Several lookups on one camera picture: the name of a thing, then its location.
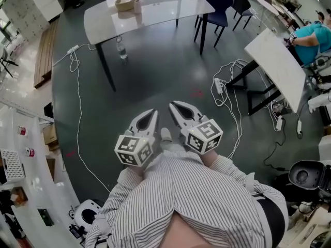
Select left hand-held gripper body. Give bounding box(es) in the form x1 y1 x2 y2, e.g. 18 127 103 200
114 129 163 169

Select tangled white cables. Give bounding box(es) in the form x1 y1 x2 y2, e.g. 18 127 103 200
210 59 279 161

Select white round device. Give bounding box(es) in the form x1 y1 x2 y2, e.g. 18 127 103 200
74 199 103 233

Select person's light shoe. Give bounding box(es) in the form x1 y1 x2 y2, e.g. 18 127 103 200
160 127 173 142

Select person's striped shirt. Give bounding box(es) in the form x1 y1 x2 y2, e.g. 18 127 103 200
85 143 289 248

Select long white cable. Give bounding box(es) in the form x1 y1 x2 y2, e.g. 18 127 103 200
52 43 111 193

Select clear plastic water bottle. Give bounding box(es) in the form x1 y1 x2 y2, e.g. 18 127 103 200
116 36 128 60

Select person's right forearm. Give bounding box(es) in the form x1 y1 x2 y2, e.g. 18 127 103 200
200 150 219 169

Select white cabinet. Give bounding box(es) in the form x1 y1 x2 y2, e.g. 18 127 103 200
31 0 65 23

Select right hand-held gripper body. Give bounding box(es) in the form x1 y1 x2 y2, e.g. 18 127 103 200
180 115 224 155

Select wooden bench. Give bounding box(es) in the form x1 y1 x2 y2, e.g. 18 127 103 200
33 19 59 89

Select dark blue chair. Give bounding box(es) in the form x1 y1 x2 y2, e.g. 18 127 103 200
193 0 235 48

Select black chair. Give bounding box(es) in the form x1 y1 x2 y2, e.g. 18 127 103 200
229 0 255 32

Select white marble table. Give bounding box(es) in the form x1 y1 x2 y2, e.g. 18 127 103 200
225 28 307 116

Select white perforated basket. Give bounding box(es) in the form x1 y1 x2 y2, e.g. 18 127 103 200
0 148 26 184

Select grey table with black legs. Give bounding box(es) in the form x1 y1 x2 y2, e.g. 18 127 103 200
83 0 216 92

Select person's left forearm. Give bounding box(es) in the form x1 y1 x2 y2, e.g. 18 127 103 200
128 164 147 177

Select grey and black appliance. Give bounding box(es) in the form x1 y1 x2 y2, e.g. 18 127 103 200
288 160 331 200

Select cardboard box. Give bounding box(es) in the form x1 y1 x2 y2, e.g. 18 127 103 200
42 124 58 146

